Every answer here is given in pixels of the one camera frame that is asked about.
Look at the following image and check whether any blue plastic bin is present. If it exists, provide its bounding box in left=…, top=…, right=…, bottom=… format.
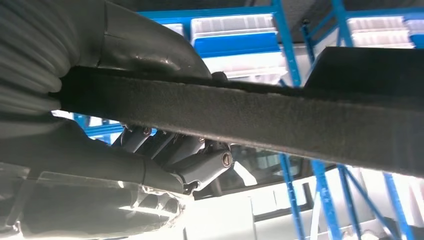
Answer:
left=192, top=31, right=283, bottom=60

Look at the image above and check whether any blue steel shelf rack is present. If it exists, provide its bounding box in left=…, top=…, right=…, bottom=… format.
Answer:
left=72, top=0, right=344, bottom=240
left=299, top=0, right=424, bottom=240

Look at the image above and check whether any white car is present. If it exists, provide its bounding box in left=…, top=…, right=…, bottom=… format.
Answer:
left=183, top=143, right=424, bottom=240

